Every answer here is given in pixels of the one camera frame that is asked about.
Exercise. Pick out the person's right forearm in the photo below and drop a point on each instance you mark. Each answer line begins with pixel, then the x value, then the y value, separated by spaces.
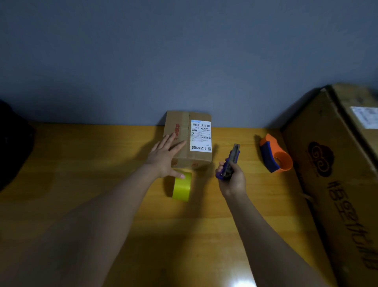
pixel 265 245

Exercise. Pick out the black bag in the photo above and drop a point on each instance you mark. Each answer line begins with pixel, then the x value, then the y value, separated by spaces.
pixel 13 145

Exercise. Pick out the person's left forearm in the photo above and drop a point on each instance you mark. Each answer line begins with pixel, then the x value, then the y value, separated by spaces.
pixel 88 230

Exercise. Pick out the person's left middle finger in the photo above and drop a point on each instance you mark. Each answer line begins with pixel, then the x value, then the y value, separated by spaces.
pixel 172 139

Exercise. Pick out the purple utility knife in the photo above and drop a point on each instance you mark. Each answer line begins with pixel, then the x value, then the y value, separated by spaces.
pixel 233 155

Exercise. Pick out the large printed cardboard box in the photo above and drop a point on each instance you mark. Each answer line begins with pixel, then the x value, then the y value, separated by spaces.
pixel 339 183

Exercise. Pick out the person's left hand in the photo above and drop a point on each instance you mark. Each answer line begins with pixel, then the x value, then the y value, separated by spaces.
pixel 161 159

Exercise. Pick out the yellow tape roll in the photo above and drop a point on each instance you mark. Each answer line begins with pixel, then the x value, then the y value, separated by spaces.
pixel 181 187

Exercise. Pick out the small labelled cardboard box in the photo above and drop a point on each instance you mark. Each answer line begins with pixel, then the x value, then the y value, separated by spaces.
pixel 195 153

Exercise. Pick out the person's left thumb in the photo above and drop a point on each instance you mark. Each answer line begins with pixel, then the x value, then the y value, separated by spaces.
pixel 177 175

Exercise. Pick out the person's right thumb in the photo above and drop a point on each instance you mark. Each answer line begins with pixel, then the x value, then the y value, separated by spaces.
pixel 233 168

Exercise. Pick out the orange and blue tape dispenser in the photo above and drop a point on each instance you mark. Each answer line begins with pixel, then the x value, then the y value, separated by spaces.
pixel 276 156

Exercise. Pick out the person's left little finger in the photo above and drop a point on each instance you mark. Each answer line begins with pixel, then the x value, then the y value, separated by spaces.
pixel 155 146

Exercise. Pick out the person's right hand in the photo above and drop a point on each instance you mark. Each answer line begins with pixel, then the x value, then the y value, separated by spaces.
pixel 235 183

